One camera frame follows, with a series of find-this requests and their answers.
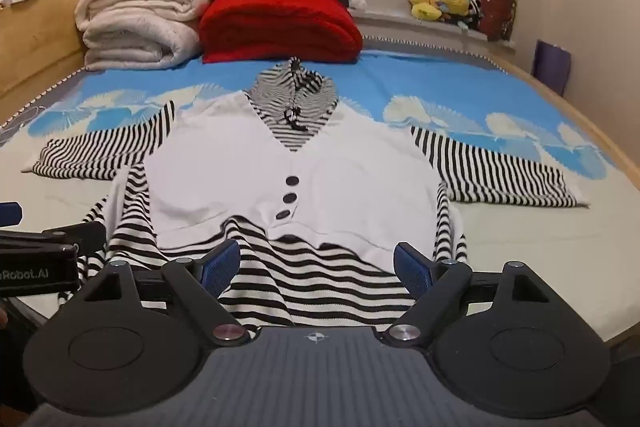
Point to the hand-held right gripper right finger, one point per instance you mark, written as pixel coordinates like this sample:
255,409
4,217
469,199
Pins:
412,270

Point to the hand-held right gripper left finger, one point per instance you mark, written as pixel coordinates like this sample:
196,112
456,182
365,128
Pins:
222,268

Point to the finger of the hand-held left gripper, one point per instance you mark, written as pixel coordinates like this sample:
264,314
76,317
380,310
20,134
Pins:
10,213

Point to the striped white hooded top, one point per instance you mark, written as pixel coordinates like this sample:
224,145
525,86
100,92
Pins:
310,187

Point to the blue printed bedsheet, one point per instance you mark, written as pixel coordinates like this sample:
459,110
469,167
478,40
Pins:
500,227

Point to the cream folded quilt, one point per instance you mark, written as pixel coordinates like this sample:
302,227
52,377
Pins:
135,22

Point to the white window sill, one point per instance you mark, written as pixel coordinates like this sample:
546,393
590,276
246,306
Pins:
400,24

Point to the purple box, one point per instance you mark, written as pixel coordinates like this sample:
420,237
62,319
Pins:
551,66

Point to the red folded blanket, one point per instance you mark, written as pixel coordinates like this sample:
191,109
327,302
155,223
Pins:
280,27

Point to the red patterned cushion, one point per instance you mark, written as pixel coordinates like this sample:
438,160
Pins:
497,9

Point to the wooden bed frame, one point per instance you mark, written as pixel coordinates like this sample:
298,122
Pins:
35,42

